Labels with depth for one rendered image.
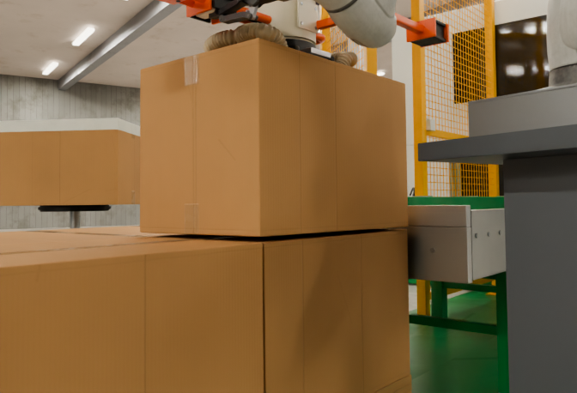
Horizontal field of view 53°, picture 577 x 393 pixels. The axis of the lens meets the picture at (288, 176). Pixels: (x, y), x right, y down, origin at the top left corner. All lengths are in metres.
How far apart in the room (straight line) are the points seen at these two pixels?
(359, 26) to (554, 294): 0.66
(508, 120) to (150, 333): 0.80
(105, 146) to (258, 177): 1.72
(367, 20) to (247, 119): 0.32
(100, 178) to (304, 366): 1.74
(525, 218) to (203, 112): 0.71
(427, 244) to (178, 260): 0.86
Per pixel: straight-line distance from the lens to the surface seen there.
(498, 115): 1.27
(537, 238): 1.27
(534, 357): 1.31
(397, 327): 1.63
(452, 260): 1.65
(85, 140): 2.84
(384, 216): 1.52
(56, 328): 0.90
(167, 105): 1.38
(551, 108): 1.20
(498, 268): 1.85
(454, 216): 1.64
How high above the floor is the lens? 0.63
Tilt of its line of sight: 2 degrees up
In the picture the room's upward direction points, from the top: 1 degrees counter-clockwise
